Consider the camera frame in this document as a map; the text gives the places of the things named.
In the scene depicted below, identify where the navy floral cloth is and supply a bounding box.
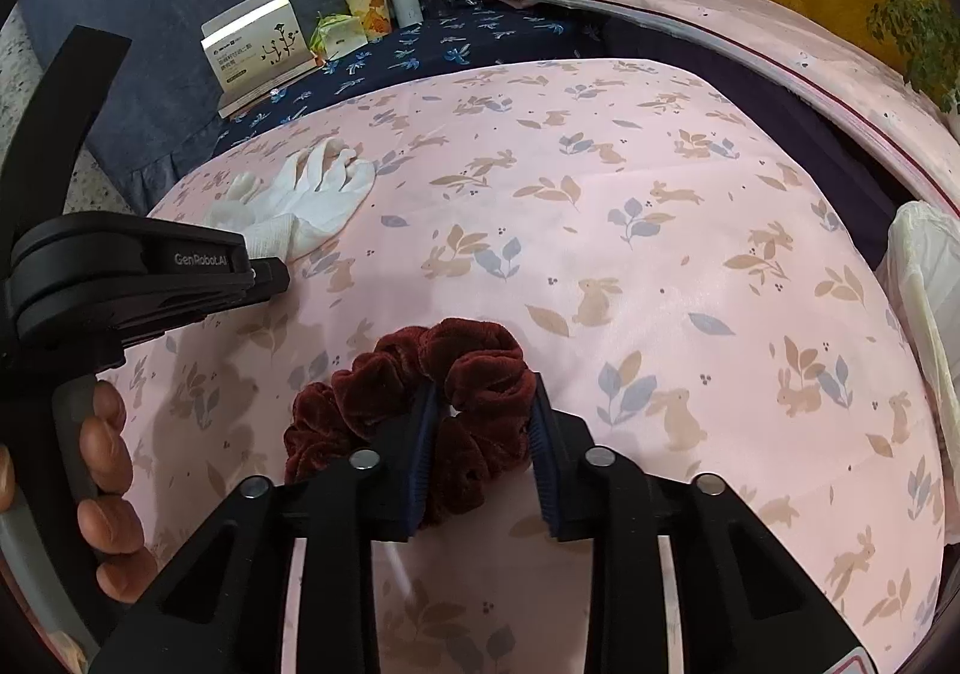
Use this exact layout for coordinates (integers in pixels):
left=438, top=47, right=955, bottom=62
left=214, top=0, right=610, bottom=154

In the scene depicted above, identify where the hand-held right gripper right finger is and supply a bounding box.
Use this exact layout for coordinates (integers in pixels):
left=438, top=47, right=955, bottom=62
left=529, top=372, right=863, bottom=674

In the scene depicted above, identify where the white card box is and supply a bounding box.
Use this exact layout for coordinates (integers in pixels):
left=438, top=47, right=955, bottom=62
left=201, top=0, right=320, bottom=118

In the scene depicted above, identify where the dark red velvet scrunchie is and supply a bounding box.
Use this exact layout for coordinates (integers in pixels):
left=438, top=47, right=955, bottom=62
left=283, top=317, right=536, bottom=529

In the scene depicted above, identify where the yellow floral tin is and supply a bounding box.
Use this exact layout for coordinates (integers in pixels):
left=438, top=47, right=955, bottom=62
left=345, top=0, right=393, bottom=40

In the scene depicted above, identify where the small green white box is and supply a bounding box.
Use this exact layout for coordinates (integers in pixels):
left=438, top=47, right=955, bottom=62
left=310, top=11, right=369, bottom=62

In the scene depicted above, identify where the trash bin with white bag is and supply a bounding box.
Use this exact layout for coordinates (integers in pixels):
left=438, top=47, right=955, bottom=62
left=885, top=200, right=960, bottom=421

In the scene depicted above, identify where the pink tablecloth with red stripe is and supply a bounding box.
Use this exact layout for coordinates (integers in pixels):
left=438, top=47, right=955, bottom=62
left=476, top=0, right=960, bottom=219

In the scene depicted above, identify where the pink rabbit print cloth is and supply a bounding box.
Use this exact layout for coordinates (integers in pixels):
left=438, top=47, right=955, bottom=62
left=112, top=57, right=950, bottom=674

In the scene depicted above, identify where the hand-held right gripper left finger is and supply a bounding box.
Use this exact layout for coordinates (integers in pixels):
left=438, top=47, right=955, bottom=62
left=86, top=381, right=443, bottom=674

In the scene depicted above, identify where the person's left hand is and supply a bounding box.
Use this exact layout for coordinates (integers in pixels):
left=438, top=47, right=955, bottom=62
left=75, top=378, right=156, bottom=604

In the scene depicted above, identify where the white cotton glove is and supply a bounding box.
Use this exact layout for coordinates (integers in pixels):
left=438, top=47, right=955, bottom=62
left=206, top=171, right=301, bottom=234
left=247, top=141, right=377, bottom=263

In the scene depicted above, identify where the dark purple cloth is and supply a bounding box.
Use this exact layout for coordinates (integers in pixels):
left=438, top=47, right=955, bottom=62
left=600, top=16, right=925, bottom=271

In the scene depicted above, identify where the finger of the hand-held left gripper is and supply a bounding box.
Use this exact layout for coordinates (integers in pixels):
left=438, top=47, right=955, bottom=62
left=244, top=257, right=292, bottom=297

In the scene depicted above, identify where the green plant in white pot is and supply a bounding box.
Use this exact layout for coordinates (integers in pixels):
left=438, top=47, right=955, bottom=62
left=814, top=0, right=960, bottom=120

